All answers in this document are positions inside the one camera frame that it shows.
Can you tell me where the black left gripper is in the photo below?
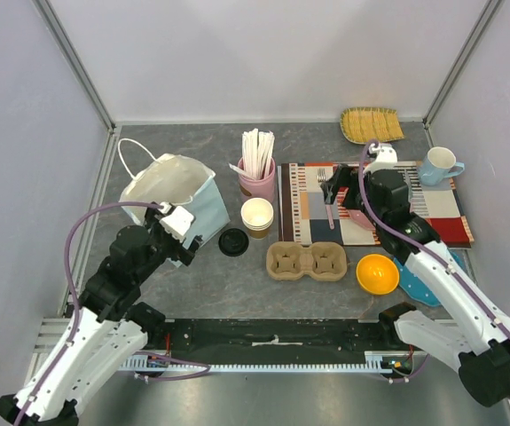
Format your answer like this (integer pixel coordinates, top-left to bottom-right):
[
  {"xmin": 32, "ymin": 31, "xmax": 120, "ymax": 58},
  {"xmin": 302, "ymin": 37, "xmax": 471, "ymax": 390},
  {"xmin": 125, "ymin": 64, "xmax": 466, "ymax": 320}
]
[{"xmin": 135, "ymin": 201, "xmax": 204, "ymax": 283}]

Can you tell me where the pink polka dot plate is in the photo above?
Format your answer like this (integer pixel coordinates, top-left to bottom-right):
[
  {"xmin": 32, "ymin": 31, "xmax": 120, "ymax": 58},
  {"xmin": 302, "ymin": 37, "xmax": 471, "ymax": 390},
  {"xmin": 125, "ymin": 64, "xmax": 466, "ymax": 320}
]
[{"xmin": 348, "ymin": 209, "xmax": 375, "ymax": 232}]

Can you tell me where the light blue paper bag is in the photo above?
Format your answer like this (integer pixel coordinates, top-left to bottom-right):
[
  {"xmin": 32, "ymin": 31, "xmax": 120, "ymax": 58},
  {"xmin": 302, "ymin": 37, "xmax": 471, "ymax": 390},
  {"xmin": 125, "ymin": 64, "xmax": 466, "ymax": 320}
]
[{"xmin": 117, "ymin": 138, "xmax": 230, "ymax": 248}]

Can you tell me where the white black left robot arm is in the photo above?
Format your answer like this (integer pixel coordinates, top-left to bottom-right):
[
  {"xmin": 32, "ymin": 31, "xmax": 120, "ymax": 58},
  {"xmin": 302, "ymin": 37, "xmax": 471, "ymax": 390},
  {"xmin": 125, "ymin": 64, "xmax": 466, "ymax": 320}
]
[{"xmin": 0, "ymin": 202, "xmax": 201, "ymax": 425}]

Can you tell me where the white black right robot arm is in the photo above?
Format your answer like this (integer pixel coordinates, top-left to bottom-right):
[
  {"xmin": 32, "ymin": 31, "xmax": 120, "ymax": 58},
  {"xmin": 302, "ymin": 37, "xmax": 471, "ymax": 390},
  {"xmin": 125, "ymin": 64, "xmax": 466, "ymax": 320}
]
[{"xmin": 318, "ymin": 164, "xmax": 510, "ymax": 406}]

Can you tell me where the yellow woven bamboo tray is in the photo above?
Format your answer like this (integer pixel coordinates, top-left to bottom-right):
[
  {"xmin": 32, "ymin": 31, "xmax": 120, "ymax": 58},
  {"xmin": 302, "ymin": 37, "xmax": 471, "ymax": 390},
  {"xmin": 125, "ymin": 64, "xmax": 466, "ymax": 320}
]
[{"xmin": 340, "ymin": 106, "xmax": 404, "ymax": 145}]

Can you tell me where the colourful patchwork placemat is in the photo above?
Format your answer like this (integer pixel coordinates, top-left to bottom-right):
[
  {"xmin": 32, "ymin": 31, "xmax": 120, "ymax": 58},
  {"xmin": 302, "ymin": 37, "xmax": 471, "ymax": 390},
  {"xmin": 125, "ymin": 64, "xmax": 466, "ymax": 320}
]
[{"xmin": 277, "ymin": 162, "xmax": 474, "ymax": 249}]

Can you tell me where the black cup lid stack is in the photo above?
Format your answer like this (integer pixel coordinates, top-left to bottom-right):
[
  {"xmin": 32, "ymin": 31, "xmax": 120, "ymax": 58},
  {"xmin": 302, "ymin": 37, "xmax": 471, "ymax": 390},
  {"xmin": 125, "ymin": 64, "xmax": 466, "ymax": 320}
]
[{"xmin": 218, "ymin": 228, "xmax": 249, "ymax": 257}]

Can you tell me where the brown cardboard cup carrier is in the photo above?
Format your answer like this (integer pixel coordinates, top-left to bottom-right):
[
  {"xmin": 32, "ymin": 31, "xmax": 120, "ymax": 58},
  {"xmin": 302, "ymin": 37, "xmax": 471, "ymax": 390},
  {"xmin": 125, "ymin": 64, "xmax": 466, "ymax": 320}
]
[{"xmin": 266, "ymin": 241, "xmax": 348, "ymax": 282}]

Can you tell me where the pink tin straw holder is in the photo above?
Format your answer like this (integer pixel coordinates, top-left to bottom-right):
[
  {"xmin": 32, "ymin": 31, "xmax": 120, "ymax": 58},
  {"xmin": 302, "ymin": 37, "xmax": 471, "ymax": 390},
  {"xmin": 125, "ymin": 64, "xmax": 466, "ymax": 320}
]
[{"xmin": 239, "ymin": 160, "xmax": 277, "ymax": 203}]

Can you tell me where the white wrapped straws bundle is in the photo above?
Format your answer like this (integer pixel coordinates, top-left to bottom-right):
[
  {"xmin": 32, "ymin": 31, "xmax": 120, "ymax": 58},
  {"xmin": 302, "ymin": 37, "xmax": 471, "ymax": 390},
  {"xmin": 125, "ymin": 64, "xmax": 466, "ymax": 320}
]
[{"xmin": 242, "ymin": 129, "xmax": 275, "ymax": 180}]

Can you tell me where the brown paper cup stack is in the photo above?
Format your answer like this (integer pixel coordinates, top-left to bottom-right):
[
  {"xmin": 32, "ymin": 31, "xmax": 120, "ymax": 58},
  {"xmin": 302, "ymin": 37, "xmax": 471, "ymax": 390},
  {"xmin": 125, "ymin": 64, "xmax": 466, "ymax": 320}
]
[{"xmin": 240, "ymin": 198, "xmax": 274, "ymax": 239}]

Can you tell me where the light blue mug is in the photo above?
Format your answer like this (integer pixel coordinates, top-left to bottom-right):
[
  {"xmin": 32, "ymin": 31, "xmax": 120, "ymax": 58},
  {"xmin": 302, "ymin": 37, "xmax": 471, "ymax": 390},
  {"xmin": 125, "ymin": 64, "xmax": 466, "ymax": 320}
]
[{"xmin": 418, "ymin": 146, "xmax": 465, "ymax": 186}]

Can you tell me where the orange plastic bowl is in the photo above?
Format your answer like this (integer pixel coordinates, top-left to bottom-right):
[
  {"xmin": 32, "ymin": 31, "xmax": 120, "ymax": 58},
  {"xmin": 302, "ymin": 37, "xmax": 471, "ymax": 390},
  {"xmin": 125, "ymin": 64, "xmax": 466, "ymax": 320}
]
[{"xmin": 356, "ymin": 254, "xmax": 400, "ymax": 296}]

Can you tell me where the blue polka dot plate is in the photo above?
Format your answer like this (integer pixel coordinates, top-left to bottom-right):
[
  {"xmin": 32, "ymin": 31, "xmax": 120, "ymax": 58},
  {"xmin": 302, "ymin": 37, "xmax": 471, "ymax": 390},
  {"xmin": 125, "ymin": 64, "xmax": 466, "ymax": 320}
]
[{"xmin": 392, "ymin": 250, "xmax": 466, "ymax": 312}]

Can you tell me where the pink handled fork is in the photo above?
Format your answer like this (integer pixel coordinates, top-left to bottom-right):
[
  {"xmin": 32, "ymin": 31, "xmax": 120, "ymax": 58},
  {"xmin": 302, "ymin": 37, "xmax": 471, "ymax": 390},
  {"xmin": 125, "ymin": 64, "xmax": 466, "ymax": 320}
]
[{"xmin": 318, "ymin": 168, "xmax": 335, "ymax": 230}]

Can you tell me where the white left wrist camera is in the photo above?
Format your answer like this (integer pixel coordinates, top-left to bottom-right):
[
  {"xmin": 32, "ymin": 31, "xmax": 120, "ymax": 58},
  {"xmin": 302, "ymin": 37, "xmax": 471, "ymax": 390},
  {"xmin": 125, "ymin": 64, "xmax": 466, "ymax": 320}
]
[{"xmin": 158, "ymin": 202, "xmax": 195, "ymax": 241}]

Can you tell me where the pink handled knife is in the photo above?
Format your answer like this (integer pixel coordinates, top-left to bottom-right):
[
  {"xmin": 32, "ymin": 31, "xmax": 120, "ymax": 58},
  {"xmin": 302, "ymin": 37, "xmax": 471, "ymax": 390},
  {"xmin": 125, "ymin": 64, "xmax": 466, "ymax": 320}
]
[{"xmin": 404, "ymin": 170, "xmax": 413, "ymax": 201}]

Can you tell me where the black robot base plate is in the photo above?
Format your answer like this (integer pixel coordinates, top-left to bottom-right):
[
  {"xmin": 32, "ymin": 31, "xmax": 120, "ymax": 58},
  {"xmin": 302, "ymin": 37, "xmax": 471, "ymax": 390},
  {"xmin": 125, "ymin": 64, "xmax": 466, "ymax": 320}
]
[{"xmin": 144, "ymin": 319, "xmax": 409, "ymax": 365}]

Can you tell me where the slotted grey cable duct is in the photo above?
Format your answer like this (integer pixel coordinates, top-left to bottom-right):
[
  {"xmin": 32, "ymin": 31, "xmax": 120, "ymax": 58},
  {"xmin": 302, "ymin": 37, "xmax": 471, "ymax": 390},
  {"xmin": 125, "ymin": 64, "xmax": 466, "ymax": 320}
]
[{"xmin": 118, "ymin": 352, "xmax": 399, "ymax": 375}]

